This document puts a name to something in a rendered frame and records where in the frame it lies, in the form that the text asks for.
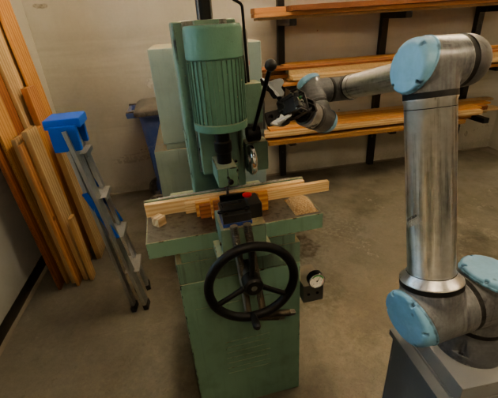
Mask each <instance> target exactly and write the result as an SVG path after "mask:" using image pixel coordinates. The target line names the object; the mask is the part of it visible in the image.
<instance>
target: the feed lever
mask: <svg viewBox="0 0 498 398"><path fill-rule="evenodd" d="M276 68H277V63H276V61H275V60H274V59H272V58H270V59H267V60H266V62H265V69H266V77H265V80H264V84H263V87H262V93H261V96H260V100H259V103H258V109H257V112H256V116H255V121H254V125H253V126H247V127H246V128H245V135H246V139H247V141H248V142H252V141H260V140H261V130H260V127H259V125H258V119H259V116H260V113H261V109H262V105H263V101H264V98H265V94H266V90H267V86H268V83H269V80H270V74H271V72H272V71H274V70H275V69H276Z"/></svg>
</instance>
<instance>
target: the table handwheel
mask: <svg viewBox="0 0 498 398"><path fill-rule="evenodd" d="M255 251H265V252H270V253H274V254H276V255H278V256H279V257H281V258H282V259H283V260H284V261H285V263H286V264H287V266H288V268H289V281H288V284H287V287H286V289H285V290H282V289H279V288H275V287H271V286H269V285H266V284H264V283H263V282H262V279H261V276H260V275H259V274H258V273H257V272H256V271H255ZM244 253H249V254H250V260H249V258H248V259H244V260H243V263H244V267H243V271H242V273H243V277H242V279H241V283H242V285H243V286H242V287H240V288H239V289H237V290H236V291H234V292H232V293H231V294H230V295H228V296H226V297H225V298H223V299H222V300H220V301H217V300H216V298H215V296H214V293H213V284H214V281H215V279H216V277H217V274H218V273H219V271H220V270H221V269H222V268H223V267H224V266H225V265H226V264H227V263H228V262H229V261H230V260H232V259H233V258H235V257H238V256H239V255H242V254H244ZM298 276H299V273H298V267H297V264H296V261H295V259H294V258H293V256H292V255H291V253H290V252H289V251H287V250H286V249H285V248H283V247H281V246H279V245H277V244H274V243H272V242H246V243H243V244H240V245H238V246H235V247H232V248H231V249H230V250H227V251H226V252H224V253H223V254H222V255H220V256H219V258H218V259H216V260H215V262H214V263H213V264H212V265H211V267H210V268H209V271H208V272H207V274H206V278H205V282H204V295H205V298H206V301H207V303H208V305H209V307H210V308H211V309H212V310H213V311H214V312H215V313H216V314H218V315H219V316H221V317H223V318H226V319H228V320H231V321H251V314H252V313H256V315H257V317H258V319H261V318H264V317H267V316H269V315H271V314H273V313H274V312H276V311H277V310H279V309H280V308H282V307H283V305H284V304H286V303H287V301H288V300H289V299H290V298H291V296H292V294H293V292H294V291H295V290H296V285H297V283H298ZM262 290H265V291H271V292H273V293H276V294H279V295H281V296H280V297H279V298H278V299H277V300H275V301H274V302H272V303H271V304H269V305H268V306H266V307H264V308H262V309H260V310H255V311H251V312H236V311H232V310H228V309H226V308H224V307H223V305H224V304H225V303H227V302H229V301H230V300H232V299H233V298H235V297H236V296H238V295H240V294H242V293H244V292H245V293H246V294H247V295H257V294H258V293H260V292H261V291H262Z"/></svg>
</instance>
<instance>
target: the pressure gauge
mask: <svg viewBox="0 0 498 398"><path fill-rule="evenodd" d="M319 277H320V278H319ZM317 280H319V281H318V282H316V281H317ZM307 282H308V283H309V285H310V287H312V288H318V287H321V286H322V285H323V284H324V283H325V276H324V275H323V274H322V273H321V272H320V271H319V270H313V271H311V272H309V273H308V275H307Z"/></svg>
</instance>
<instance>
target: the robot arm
mask: <svg viewBox="0 0 498 398"><path fill-rule="evenodd" d="M492 57H493V54H492V47H491V45H490V43H489V42H488V40H487V39H485V38H484V37H483V36H480V35H478V34H474V33H456V34H444V35H432V34H429V35H425V36H418V37H414V38H412V39H409V40H407V41H406V42H404V43H403V44H402V45H401V46H400V47H399V49H398V52H397V53H396V54H395V56H394V58H393V61H392V63H391V64H387V65H384V66H379V67H375V68H373V69H368V70H365V71H361V72H359V73H351V74H348V75H345V76H340V77H324V78H320V76H319V75H318V74H317V73H309V74H308V75H306V76H304V77H302V78H301V79H300V80H299V82H298V84H297V88H294V89H293V90H291V91H290V92H291V93H290V94H288V95H287V96H286V97H284V91H283V89H282V88H281V87H282V85H283V84H284V81H283V80H282V79H281V78H278V79H276V80H273V81H269V83H268V86H267V91H268V92H269V93H270V95H271V96H272V98H273V99H277V110H274V111H269V112H266V113H265V120H266V124H267V125H268V127H270V126H279V127H281V126H286V125H288V124H289V123H290V121H292V120H296V123H297V124H298V125H300V126H303V127H305V128H308V129H310V130H314V131H316V132H318V133H329V132H331V131H332V130H333V129H334V128H335V126H336V125H337V123H338V117H337V114H336V113H335V112H334V111H333V110H331V109H330V105H329V102H334V101H342V100H354V99H356V98H358V97H363V96H373V95H378V94H383V93H388V92H398V93H400V94H402V103H403V107H404V143H405V181H406V252H407V267H406V268H404V269H403V270H402V271H401V272H400V273H399V289H396V290H393V291H392V292H390V293H389V294H388V295H387V299H386V306H387V313H388V316H389V318H390V321H391V323H392V324H393V326H394V327H395V329H396V330H397V331H398V333H399V334H400V336H401V337H402V338H403V339H404V340H406V341H407V342H408V343H409V344H412V345H413V346H415V347H430V346H436V345H438V347H439V348H440V349H441V350H442V351H443V352H444V353H445V354H447V355H448V356H449V357H451V358H452V359H454V360H455V361H457V362H460V363H461V364H464V365H466V366H470V367H473V368H478V369H492V368H496V367H498V260H496V259H494V258H491V257H486V256H482V255H467V256H465V257H463V258H462V259H461V260H460V262H459V263H458V268H457V270H456V258H457V191H458V98H459V96H460V88H461V87H466V86H469V85H472V84H474V83H476V82H478V81H479V80H480V79H481V78H482V77H483V76H484V75H486V73H487V72H488V70H489V68H490V66H491V64H492ZM296 90H298V92H295V91H296ZM293 93H294V94H293Z"/></svg>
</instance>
